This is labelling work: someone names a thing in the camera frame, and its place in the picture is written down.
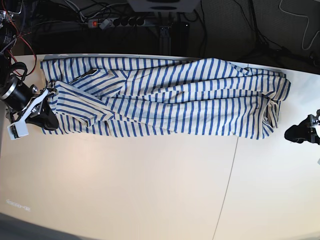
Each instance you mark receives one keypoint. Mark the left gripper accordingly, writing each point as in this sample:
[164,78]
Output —
[307,131]

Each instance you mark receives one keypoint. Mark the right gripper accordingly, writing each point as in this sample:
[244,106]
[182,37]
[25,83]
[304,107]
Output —
[17,99]

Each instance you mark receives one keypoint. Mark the blue white striped T-shirt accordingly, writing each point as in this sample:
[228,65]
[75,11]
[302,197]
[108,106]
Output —
[137,97]

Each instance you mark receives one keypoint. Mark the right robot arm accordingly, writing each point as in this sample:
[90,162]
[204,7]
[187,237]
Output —
[11,70]

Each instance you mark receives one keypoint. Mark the white power strip with plugs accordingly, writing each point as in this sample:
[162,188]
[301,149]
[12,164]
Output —
[116,22]

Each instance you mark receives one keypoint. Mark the grey box under table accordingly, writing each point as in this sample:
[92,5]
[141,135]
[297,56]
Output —
[177,6]

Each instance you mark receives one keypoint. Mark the black power adapter box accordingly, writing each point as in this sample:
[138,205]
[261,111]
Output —
[179,38]

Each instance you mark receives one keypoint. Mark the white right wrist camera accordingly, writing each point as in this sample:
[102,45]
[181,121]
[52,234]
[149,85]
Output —
[17,130]

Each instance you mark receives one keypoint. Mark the aluminium table leg post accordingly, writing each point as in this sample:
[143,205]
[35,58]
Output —
[165,41]

